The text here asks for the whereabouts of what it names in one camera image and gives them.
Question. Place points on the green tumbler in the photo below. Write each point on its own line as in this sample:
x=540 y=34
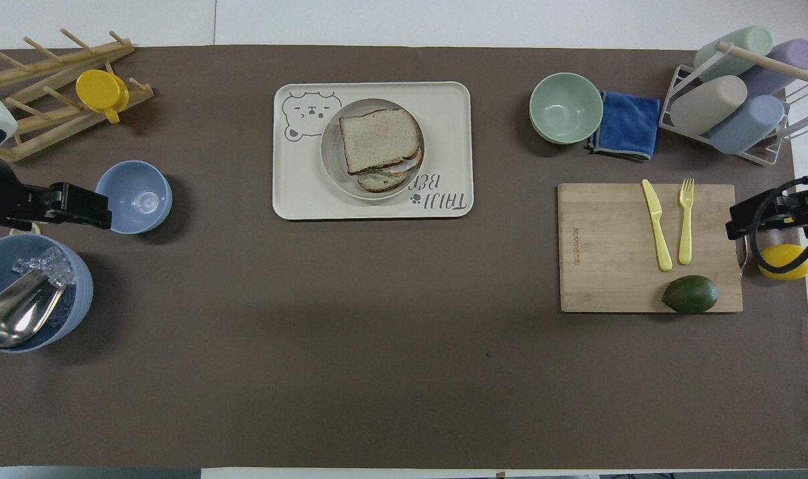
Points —
x=743 y=46

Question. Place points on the clear ice cubes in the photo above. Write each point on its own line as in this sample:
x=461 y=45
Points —
x=52 y=261

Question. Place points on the wooden cutting board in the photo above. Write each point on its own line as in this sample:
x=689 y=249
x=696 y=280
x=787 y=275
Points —
x=610 y=253

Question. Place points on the yellow lemon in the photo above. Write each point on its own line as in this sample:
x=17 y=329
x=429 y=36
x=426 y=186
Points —
x=783 y=258

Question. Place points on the metal scoop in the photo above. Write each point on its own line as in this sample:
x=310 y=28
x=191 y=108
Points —
x=14 y=313

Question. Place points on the yellow plastic knife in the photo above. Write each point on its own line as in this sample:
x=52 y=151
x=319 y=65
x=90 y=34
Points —
x=657 y=223

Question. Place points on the blue ice bucket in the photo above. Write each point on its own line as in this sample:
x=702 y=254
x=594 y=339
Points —
x=78 y=293

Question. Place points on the bread slice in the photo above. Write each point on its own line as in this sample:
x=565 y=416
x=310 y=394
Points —
x=379 y=138

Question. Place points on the grey-blue tumbler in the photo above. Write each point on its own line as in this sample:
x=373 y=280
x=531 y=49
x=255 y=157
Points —
x=747 y=124

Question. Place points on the yellow plastic cup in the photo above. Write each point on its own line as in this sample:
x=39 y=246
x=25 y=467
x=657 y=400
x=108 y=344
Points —
x=100 y=90

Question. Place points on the wooden dish drying rack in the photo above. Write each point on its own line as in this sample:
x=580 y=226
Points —
x=41 y=83

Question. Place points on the green bowl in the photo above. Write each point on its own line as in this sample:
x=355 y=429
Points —
x=566 y=106

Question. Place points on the blue cloth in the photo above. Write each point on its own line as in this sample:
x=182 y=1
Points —
x=630 y=123

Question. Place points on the green avocado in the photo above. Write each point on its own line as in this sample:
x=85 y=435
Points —
x=689 y=295

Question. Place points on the beige tumbler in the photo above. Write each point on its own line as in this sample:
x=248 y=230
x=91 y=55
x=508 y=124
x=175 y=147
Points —
x=707 y=105

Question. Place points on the purple tumbler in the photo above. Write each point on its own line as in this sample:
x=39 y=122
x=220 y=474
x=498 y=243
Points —
x=786 y=63

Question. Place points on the white round plate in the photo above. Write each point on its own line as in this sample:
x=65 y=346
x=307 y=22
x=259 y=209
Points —
x=334 y=169

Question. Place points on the cream tray with bear print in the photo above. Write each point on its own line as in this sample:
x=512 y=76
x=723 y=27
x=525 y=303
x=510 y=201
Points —
x=450 y=126

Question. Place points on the blue plastic bowl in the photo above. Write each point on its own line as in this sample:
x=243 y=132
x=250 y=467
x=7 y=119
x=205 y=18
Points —
x=134 y=196

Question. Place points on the yellow plastic fork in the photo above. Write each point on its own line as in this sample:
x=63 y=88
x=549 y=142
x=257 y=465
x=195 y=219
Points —
x=685 y=226

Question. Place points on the sandwich base with filling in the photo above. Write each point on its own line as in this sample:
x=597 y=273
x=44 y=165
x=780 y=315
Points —
x=380 y=181

